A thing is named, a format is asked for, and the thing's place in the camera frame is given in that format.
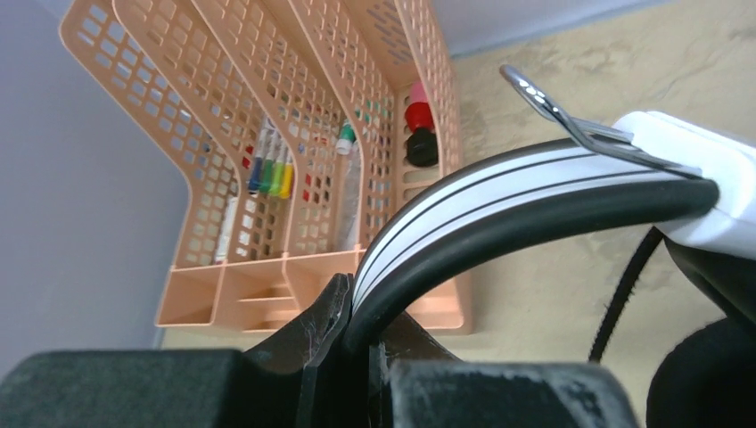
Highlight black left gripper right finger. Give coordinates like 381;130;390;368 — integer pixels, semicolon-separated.
368;314;638;427

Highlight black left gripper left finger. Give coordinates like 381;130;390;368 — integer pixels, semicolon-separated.
1;274;354;427

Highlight white and black headphones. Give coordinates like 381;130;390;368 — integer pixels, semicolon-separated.
342;65;755;427

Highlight coloured marker set pack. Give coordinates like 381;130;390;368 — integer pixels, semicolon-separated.
247;118;289;198

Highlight clear plastic packaged item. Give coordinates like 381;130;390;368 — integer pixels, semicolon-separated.
335;119;361;251

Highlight black cap right slot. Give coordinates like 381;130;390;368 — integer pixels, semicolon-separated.
406;128;439;168

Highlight peach plastic file organizer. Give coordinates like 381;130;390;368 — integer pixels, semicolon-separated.
60;1;463;333

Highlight red cap right slot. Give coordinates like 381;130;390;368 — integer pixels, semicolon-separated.
404;102;435;133

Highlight pink item right slot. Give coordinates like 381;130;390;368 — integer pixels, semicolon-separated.
408;80;428;104

